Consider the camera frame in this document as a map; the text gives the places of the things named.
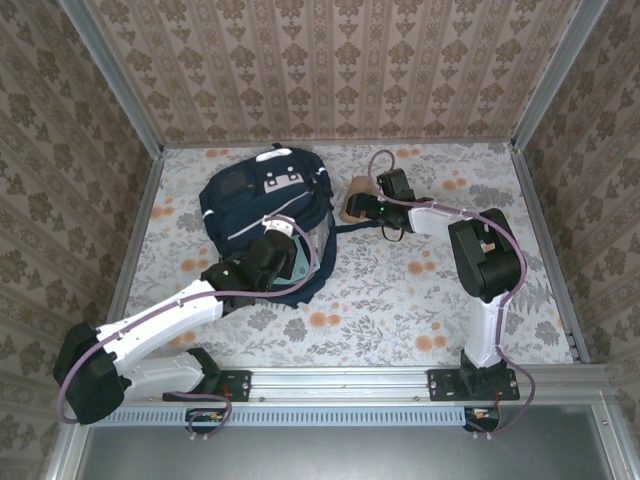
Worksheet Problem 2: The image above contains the brown fabric pencil case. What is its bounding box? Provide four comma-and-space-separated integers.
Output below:
342, 174, 381, 224

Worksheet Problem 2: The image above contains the navy blue backpack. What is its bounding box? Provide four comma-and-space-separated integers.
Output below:
198, 142, 381, 309

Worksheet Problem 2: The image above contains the floral tablecloth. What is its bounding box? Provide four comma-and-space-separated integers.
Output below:
110, 141, 576, 369

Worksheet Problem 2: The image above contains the grey metal panel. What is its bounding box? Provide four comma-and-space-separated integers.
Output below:
47, 404, 640, 480

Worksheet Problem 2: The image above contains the aluminium side rail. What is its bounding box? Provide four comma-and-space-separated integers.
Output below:
93, 144, 166, 366
508, 142, 594, 365

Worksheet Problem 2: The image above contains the aluminium frame rail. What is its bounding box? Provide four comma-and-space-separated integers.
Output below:
74, 364, 614, 404

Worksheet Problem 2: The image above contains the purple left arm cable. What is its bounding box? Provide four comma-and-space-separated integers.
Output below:
55, 217, 316, 441

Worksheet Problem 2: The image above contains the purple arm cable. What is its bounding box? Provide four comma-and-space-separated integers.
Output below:
55, 217, 316, 441
367, 148, 537, 437

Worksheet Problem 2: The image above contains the slotted grey cable duct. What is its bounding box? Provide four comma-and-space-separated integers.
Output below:
89, 405, 474, 427

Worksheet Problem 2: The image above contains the aluminium frame post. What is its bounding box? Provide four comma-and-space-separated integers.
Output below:
510, 0, 611, 151
58, 0, 165, 154

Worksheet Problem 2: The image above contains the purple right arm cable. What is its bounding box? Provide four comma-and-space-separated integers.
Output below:
367, 148, 537, 437

